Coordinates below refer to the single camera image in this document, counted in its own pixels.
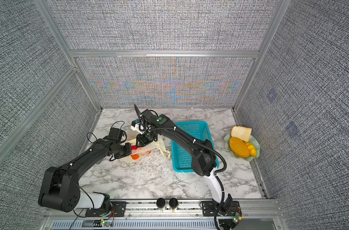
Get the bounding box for yellowish printed plastic bag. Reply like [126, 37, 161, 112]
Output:
[120, 130, 171, 163]

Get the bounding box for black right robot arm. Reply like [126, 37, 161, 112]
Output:
[131, 105, 232, 210]

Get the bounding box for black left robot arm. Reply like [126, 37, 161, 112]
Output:
[38, 127, 131, 216]

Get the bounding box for teal plastic basket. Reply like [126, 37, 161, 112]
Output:
[170, 120, 220, 173]

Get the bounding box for left black knob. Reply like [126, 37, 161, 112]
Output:
[156, 197, 166, 211]

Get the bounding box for black knob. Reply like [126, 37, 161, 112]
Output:
[156, 197, 166, 211]
[168, 197, 179, 212]

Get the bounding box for right black knob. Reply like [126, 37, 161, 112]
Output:
[168, 197, 179, 212]

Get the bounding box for green circuit board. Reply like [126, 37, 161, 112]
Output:
[93, 219, 112, 228]

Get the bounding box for round orange bun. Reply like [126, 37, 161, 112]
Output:
[229, 137, 250, 158]

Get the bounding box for bread slice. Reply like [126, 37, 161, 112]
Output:
[230, 126, 252, 142]

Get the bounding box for light green plate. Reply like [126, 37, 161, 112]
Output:
[224, 134, 260, 162]

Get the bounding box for yellow fruit pieces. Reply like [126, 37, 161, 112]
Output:
[245, 142, 257, 157]

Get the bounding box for right circuit board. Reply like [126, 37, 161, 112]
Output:
[227, 213, 242, 228]

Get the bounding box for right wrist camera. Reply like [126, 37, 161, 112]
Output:
[130, 119, 145, 134]

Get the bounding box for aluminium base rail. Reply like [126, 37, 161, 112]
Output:
[39, 199, 288, 230]

